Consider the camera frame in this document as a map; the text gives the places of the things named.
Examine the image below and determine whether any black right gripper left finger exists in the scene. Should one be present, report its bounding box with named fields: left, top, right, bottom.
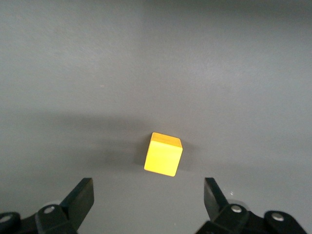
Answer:
left=0, top=177, right=95, bottom=234

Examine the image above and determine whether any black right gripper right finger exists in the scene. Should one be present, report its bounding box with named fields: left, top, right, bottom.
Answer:
left=195, top=177, right=308, bottom=234

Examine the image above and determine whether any yellow wooden block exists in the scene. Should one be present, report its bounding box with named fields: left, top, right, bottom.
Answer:
left=143, top=132, right=183, bottom=177

